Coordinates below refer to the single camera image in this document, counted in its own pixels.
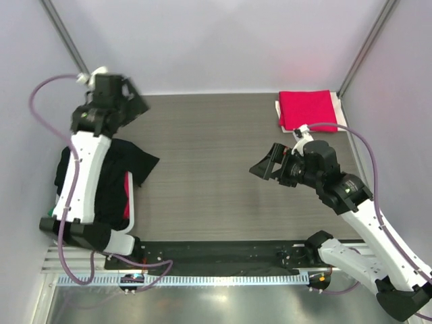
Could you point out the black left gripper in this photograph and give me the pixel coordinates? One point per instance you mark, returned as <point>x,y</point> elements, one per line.
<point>137,108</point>

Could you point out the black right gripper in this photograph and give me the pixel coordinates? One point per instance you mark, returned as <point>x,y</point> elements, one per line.
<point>263,169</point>

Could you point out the black t-shirt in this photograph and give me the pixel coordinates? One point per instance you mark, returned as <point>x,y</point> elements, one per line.
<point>131,162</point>

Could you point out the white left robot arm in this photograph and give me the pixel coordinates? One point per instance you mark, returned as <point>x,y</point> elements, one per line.
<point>90,126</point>

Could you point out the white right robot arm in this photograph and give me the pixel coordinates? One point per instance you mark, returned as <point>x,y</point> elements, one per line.
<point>397,277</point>

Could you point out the folded pink t-shirt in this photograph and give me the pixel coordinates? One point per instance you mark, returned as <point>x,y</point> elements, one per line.
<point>308,111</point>

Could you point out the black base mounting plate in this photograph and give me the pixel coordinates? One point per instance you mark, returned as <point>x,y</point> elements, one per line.
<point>226,258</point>

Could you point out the pink t-shirt in basket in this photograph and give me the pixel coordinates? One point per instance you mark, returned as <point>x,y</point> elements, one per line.
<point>126,214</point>

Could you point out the white plastic laundry basket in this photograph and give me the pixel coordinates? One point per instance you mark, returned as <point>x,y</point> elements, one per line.
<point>118,202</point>

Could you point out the green t-shirt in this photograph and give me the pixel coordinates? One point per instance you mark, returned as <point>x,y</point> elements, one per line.
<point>50,212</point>

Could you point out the left aluminium frame post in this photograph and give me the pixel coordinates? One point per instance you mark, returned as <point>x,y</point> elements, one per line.
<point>64,35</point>

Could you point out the aluminium frame post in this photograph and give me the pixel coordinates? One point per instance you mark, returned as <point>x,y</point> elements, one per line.
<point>64,35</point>
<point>379,24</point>

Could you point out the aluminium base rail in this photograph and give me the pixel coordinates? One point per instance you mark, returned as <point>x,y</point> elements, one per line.
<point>77,259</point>

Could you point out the white slotted cable duct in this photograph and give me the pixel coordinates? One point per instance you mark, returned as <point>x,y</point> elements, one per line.
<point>136,279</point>

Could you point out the right aluminium frame post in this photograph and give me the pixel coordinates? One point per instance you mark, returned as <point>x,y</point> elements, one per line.
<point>379,24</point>

